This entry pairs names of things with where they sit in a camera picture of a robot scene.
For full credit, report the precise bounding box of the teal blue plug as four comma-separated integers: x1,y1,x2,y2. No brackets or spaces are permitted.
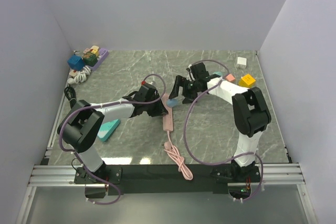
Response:
213,71,223,77

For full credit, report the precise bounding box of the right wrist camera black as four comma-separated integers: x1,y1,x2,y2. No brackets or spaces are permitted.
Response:
187,62,209,81

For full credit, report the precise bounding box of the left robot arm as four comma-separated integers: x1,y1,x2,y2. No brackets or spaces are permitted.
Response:
57,81,168,183

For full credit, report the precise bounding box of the yellow white plug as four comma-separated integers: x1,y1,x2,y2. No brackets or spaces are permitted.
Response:
89,46,99,56

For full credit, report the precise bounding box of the white plug adapter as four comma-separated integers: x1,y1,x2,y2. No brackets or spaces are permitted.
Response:
236,57,247,69

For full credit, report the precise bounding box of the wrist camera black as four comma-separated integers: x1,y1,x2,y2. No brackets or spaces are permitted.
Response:
137,83,156,102
187,62,209,81

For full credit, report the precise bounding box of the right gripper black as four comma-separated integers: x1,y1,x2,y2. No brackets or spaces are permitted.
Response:
169,76,199,105

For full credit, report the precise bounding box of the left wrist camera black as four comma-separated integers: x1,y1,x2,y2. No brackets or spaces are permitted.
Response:
137,83,156,102

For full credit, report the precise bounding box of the teal power strip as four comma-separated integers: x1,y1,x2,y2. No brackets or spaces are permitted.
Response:
97,119,121,142

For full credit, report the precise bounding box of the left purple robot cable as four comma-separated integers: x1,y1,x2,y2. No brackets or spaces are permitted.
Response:
59,73,167,206

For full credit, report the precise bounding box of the salmon pink plug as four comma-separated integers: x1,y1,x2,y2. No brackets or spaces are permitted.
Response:
225,74,236,83

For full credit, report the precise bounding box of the light blue plug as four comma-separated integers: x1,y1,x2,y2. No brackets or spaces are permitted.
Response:
166,99,179,108

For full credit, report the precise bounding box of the white coiled cable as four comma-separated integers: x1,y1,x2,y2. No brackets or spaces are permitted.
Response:
67,67,91,85

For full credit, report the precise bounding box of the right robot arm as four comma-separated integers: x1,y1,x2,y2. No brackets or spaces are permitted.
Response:
169,74,271,182

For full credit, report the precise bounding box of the black mounting base bar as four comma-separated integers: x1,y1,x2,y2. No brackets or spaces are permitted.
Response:
74,163,261,199

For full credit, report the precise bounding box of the black coiled cable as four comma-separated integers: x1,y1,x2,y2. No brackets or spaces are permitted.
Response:
64,85,81,109

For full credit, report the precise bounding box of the yellow cube socket adapter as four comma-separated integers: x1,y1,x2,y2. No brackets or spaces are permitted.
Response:
238,74,256,88

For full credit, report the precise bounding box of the aluminium rail frame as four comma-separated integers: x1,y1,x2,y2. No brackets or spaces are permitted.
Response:
18,98,308,223

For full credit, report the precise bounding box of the blue cube socket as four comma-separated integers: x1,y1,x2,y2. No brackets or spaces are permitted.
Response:
67,55,85,71

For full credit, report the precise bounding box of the purple power strip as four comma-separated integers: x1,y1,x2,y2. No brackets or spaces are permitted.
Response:
90,48,109,71

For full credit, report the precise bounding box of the pink power strip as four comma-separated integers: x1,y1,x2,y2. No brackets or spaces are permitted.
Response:
162,93,194,181

